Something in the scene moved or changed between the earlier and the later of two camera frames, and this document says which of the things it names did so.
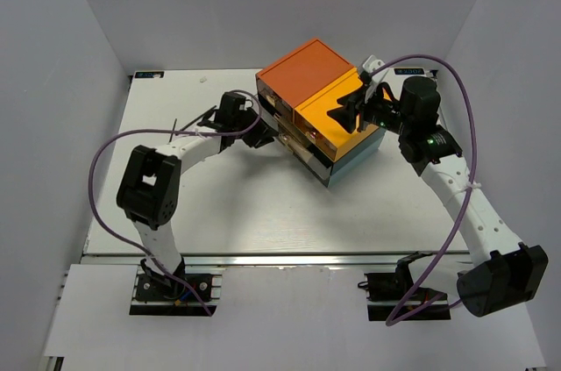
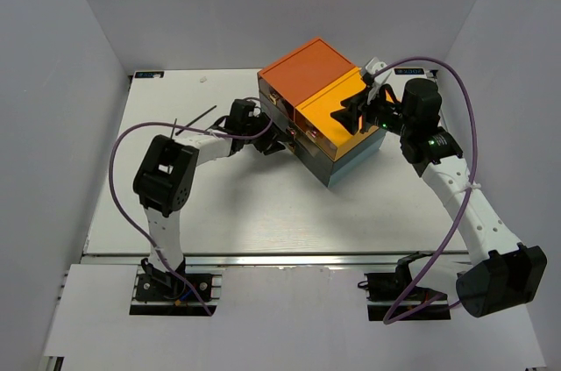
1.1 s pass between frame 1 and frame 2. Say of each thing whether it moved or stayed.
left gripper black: moved
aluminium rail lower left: stayed
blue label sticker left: stayed
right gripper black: stayed
